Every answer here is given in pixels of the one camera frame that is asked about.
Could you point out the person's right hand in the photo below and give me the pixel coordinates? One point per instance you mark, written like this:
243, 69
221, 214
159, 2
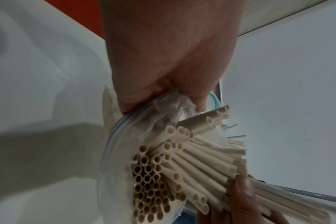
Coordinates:
242, 203

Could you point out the person's left hand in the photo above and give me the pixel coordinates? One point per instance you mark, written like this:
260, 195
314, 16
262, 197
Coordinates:
170, 48

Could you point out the red sofa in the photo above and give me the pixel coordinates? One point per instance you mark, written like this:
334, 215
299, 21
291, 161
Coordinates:
76, 13

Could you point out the clear blue-zip bag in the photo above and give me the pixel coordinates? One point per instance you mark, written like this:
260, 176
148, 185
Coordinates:
120, 135

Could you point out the grey wall divider strip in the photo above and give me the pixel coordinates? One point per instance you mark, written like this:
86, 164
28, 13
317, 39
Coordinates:
309, 193

